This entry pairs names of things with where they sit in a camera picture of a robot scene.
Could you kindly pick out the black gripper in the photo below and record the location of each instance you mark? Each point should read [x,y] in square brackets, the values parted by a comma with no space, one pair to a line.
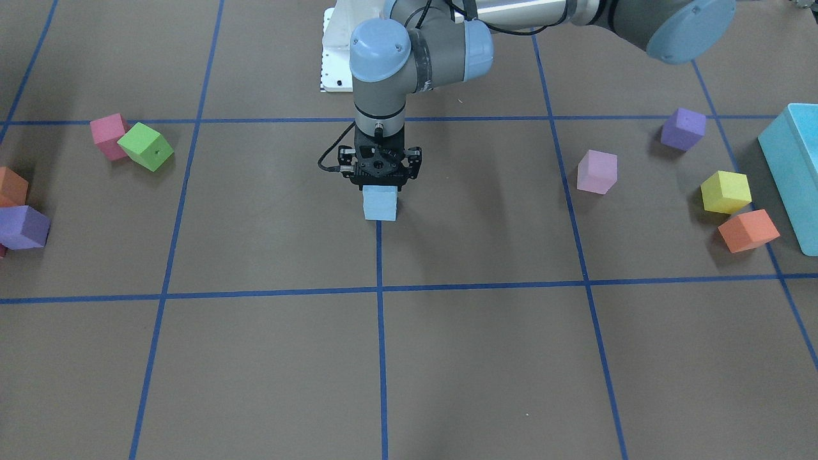
[346,157]

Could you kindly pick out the light blue foam block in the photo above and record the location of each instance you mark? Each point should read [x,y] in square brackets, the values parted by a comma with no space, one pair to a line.
[379,193]
[380,207]

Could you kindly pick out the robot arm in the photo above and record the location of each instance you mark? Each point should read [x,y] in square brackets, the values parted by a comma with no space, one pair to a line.
[462,33]

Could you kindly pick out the green foam block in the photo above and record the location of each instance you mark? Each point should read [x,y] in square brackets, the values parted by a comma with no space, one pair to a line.
[146,146]

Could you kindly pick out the pink lilac foam block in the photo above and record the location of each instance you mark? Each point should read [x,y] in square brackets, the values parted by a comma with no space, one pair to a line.
[597,172]

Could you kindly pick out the red pink foam block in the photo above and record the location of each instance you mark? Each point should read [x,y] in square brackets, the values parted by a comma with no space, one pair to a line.
[106,133]

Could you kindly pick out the purple foam block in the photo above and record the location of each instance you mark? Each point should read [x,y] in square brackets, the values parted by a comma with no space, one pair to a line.
[683,129]
[23,227]

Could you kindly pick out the orange foam block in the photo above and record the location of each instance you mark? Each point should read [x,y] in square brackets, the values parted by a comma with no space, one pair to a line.
[748,231]
[14,188]

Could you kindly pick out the yellow foam block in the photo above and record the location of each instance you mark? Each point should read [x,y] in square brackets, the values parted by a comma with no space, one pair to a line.
[725,192]

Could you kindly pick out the cyan plastic tray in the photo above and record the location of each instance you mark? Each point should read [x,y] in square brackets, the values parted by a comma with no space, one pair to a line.
[789,145]

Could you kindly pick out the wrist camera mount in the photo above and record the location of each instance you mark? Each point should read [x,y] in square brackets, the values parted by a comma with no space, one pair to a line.
[378,166]

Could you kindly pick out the white camera mast base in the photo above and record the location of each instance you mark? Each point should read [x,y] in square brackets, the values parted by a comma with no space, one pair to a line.
[335,51]

